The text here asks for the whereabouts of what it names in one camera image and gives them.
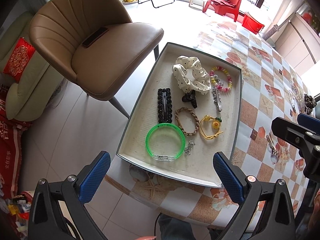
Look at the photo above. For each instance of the green translucent bangle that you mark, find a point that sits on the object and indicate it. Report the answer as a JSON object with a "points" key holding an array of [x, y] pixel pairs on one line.
{"points": [[165, 142]]}

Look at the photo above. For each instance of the black claw hair clip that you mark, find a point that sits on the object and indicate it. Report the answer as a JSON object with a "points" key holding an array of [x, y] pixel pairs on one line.
{"points": [[191, 98]]}

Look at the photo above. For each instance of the clear plastic hair claw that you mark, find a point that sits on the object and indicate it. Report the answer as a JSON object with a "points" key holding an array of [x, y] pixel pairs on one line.
{"points": [[300, 101]]}

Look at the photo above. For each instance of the red plastic bucket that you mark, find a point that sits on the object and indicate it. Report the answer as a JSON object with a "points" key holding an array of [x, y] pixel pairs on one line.
{"points": [[252, 24]]}

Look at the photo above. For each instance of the silver rhinestone hair clip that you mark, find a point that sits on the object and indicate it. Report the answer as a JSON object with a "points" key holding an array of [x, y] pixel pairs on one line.
{"points": [[217, 98]]}

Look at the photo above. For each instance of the cream sofa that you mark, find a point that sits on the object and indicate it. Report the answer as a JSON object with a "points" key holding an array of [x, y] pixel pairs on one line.
{"points": [[27, 98]]}

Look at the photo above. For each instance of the white jewelry tray box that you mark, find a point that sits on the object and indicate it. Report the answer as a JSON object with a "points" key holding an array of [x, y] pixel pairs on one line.
{"points": [[211, 130]]}

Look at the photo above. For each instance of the white polka dot scrunchie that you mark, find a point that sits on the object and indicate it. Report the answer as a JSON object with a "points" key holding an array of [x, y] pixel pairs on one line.
{"points": [[190, 75]]}

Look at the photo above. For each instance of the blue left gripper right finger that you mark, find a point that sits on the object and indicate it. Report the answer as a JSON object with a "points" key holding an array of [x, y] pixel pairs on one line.
{"points": [[232, 178]]}

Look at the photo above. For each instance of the red plastic chair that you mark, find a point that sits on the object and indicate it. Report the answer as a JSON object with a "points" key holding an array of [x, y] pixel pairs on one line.
{"points": [[223, 7]]}

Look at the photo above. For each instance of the black beaded hair clip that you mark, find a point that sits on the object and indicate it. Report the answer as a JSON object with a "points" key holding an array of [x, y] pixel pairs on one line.
{"points": [[164, 105]]}

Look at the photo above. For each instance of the red embroidered cushion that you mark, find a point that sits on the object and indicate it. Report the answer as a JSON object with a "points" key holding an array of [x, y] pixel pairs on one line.
{"points": [[19, 58]]}

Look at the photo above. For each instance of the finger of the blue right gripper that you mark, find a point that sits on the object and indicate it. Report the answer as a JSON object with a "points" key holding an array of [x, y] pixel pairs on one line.
{"points": [[307, 120]]}

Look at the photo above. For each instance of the leopard print scrunchie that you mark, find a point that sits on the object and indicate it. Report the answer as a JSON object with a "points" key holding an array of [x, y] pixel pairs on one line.
{"points": [[309, 103]]}

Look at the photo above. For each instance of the checkered vinyl tablecloth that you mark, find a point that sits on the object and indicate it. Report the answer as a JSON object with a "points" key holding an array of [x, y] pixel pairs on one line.
{"points": [[268, 82]]}

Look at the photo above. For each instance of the white cabinet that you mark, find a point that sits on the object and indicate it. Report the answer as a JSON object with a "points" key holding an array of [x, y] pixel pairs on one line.
{"points": [[298, 44]]}

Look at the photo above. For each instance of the brown leather chair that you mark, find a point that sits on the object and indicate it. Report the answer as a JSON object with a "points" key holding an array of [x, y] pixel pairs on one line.
{"points": [[93, 43]]}

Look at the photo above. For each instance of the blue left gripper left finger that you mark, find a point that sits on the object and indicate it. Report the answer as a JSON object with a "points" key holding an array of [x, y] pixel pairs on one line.
{"points": [[92, 175]]}

